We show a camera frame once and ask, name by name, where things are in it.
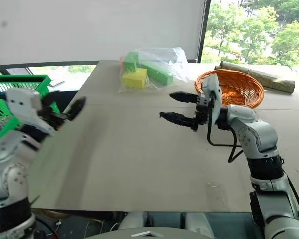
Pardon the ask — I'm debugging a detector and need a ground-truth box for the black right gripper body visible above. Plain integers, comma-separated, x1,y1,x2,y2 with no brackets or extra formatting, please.
193,93,215,132

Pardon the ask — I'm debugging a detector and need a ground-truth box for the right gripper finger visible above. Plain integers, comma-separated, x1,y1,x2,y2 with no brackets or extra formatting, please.
169,91,199,104
159,112,199,131

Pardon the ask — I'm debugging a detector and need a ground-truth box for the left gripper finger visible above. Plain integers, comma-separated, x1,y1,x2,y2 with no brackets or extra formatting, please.
41,90,62,113
61,97,87,122

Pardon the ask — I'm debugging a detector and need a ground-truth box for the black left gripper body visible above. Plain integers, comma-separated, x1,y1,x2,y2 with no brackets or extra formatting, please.
36,104,67,131

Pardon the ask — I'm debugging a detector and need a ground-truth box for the green plastic basket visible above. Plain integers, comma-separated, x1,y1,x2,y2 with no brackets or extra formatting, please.
0,74,61,146

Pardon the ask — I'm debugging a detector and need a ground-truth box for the orange wicker basket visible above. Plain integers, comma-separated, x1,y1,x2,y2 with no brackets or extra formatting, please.
194,69,265,109

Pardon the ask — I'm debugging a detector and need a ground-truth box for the white paper sheet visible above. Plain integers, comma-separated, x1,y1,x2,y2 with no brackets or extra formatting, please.
47,78,65,87

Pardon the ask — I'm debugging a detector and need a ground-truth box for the long green block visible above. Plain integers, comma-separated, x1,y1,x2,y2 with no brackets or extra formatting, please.
139,60,174,86

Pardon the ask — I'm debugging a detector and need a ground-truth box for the clear plastic bag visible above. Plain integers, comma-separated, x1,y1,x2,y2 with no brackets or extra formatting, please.
117,46,190,94

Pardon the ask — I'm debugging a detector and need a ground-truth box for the yellow block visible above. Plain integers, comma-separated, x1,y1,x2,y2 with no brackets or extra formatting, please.
121,68,148,90

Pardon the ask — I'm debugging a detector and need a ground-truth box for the green notched block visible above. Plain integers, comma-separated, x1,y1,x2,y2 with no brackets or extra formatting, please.
123,51,142,73

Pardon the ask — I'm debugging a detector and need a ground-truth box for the rolled olive mat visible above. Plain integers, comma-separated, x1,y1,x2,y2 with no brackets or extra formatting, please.
214,60,296,95

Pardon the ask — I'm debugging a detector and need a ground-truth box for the white roller blind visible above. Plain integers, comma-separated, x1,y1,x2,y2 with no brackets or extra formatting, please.
0,0,208,66

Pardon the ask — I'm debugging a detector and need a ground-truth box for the clear plastic cup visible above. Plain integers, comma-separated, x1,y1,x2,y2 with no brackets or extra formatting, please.
205,182,228,210

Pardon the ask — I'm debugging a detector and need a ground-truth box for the silver robot torso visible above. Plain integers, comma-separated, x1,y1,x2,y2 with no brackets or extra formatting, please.
83,211,216,239

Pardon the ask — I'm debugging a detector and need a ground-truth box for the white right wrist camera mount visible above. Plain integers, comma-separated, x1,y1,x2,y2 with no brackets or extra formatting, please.
201,74,223,125

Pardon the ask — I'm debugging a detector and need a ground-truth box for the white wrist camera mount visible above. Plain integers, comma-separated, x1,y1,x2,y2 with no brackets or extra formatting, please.
4,88,43,120
201,74,223,125

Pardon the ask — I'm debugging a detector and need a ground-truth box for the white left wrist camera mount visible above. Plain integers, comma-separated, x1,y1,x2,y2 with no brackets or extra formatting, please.
4,88,43,120

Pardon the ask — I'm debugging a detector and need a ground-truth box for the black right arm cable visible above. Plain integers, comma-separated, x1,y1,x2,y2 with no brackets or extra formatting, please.
206,109,243,164

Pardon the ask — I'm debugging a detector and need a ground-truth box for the black window frame post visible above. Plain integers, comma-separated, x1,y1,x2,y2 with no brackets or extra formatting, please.
196,0,212,64

